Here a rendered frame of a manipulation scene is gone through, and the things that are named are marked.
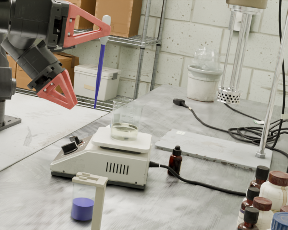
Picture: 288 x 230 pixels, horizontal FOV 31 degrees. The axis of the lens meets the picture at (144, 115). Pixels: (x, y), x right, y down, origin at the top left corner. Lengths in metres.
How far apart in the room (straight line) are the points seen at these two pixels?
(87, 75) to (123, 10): 0.48
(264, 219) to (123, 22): 2.44
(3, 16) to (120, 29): 2.44
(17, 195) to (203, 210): 0.35
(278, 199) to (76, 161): 0.40
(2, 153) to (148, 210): 0.39
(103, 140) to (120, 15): 2.18
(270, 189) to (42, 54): 0.54
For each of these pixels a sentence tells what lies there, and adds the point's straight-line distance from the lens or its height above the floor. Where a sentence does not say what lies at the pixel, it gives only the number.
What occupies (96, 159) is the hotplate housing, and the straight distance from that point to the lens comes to 1.06.
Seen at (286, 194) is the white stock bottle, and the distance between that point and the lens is 0.97.
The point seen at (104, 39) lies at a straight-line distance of 0.84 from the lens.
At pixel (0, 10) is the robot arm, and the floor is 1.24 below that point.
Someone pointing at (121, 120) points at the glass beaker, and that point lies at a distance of 1.06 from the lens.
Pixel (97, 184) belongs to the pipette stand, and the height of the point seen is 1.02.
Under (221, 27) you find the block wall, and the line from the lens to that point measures 3.43.
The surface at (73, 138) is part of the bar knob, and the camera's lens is 1.15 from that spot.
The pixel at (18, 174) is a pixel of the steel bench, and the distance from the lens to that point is 1.10.
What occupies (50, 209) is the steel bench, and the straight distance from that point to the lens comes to 0.95.
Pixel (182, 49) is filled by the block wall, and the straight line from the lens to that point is 3.48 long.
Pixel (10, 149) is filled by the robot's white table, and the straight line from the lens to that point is 1.23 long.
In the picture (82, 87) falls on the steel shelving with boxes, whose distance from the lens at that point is 3.39.
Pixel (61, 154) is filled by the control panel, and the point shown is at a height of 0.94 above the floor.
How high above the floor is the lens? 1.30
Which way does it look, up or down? 14 degrees down
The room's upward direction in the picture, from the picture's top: 8 degrees clockwise
